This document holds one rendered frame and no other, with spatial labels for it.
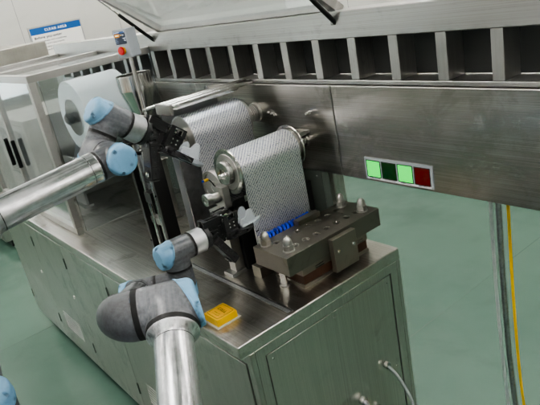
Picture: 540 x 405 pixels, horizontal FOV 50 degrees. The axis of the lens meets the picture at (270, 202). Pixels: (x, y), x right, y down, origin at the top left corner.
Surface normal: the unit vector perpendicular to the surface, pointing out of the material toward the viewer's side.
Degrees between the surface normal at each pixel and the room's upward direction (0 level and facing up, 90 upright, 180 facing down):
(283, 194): 90
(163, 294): 22
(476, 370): 0
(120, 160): 90
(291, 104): 90
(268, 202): 90
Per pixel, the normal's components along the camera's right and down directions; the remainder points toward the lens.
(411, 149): -0.76, 0.36
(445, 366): -0.18, -0.92
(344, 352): 0.62, 0.17
